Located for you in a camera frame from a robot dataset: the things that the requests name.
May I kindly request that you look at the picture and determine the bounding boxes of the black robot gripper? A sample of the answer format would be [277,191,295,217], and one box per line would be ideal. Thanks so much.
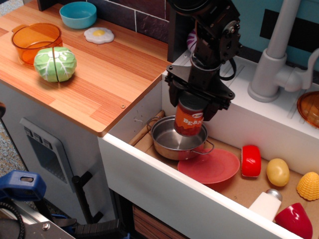
[165,59,235,121]

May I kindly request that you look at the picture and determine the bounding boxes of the orange beans can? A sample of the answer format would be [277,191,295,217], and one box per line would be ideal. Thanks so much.
[174,92,207,136]

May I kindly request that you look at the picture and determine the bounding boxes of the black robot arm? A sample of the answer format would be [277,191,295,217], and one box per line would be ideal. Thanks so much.
[165,0,242,121]

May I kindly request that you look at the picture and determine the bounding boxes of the stainless steel pot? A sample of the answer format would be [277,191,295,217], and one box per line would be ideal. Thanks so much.
[147,116,215,161]

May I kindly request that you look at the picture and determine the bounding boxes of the orange transparent pot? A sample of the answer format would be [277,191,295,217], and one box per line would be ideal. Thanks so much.
[11,23,63,65]

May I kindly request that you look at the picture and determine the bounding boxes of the wooden rolling pin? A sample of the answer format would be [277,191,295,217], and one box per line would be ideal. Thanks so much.
[128,110,165,146]

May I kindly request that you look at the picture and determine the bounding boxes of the purple toy cabbage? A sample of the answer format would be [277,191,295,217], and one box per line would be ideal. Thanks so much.
[186,29,197,53]

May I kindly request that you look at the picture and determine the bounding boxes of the pink plastic plate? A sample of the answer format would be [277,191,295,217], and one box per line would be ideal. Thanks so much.
[177,149,240,184]

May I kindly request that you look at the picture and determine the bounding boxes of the red cheese wheel toy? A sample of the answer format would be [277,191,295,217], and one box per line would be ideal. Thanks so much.
[241,145,261,178]

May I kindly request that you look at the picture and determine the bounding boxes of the grey toy faucet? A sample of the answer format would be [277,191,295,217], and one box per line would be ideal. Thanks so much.
[248,0,319,103]

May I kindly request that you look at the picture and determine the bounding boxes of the wooden counter top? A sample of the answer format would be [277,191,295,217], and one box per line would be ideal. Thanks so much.
[0,0,168,137]

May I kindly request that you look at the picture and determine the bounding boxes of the white toy sink unit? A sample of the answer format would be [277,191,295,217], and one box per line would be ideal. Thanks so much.
[98,58,319,239]

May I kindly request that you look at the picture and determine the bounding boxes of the yellow toy potato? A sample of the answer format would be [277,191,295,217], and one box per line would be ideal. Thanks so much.
[266,158,290,187]

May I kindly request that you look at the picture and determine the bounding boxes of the orange transparent lid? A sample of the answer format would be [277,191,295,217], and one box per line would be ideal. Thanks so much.
[297,91,319,128]

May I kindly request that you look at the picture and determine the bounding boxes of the toy fried egg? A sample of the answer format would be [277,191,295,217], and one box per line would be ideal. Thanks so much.
[84,27,115,44]

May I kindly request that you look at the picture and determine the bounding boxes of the white salt shaker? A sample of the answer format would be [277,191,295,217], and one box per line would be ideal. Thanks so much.
[249,189,283,221]

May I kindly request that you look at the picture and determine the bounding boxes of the green toy cabbage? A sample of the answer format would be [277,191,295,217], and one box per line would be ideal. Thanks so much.
[33,47,77,83]

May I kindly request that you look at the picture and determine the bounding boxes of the yellow toy corn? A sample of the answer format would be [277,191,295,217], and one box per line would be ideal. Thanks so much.
[296,172,319,201]

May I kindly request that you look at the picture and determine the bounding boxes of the teal plastic bowl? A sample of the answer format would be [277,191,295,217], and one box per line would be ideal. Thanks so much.
[59,1,97,29]

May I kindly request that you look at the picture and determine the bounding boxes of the grey toy oven door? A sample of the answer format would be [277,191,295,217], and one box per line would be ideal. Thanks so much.
[20,118,74,193]

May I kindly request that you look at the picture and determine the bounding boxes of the red toy pepper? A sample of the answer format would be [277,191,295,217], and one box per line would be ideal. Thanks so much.
[275,203,313,239]

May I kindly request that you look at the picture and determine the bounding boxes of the blue clamp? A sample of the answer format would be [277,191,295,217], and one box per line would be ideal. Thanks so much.
[0,170,46,201]

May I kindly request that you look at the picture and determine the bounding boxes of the black oven handle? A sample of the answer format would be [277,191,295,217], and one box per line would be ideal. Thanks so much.
[71,171,103,224]

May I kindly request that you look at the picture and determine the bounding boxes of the metal bracket with screw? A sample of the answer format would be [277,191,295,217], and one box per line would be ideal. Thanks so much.
[26,221,74,239]

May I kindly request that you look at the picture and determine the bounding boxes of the black cable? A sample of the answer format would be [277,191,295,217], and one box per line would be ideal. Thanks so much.
[0,201,26,239]

